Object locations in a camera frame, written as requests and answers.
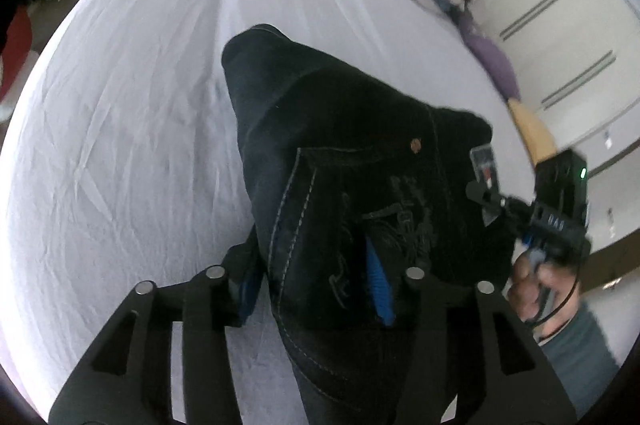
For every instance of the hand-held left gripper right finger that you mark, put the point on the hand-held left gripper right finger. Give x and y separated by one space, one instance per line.
380 290

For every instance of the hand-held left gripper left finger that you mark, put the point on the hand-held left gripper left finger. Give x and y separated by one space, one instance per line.
247 300

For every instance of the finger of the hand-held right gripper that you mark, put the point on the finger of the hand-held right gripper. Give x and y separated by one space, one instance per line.
500 200

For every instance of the black pants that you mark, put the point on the black pants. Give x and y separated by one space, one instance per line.
325 115

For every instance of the person's right forearm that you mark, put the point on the person's right forearm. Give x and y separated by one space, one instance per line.
580 365

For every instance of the person's right hand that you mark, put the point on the person's right hand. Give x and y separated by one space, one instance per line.
525 295

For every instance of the tan pillow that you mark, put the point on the tan pillow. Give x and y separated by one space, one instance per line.
537 135

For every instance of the purple pillow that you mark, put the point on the purple pillow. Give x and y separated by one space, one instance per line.
492 60

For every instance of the white wardrobe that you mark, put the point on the white wardrobe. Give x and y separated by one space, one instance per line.
565 35

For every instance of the white bed sheet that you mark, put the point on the white bed sheet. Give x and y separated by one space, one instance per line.
125 130

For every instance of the red object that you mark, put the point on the red object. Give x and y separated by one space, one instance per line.
15 50

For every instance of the wall switch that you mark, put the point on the wall switch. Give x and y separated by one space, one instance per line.
608 140

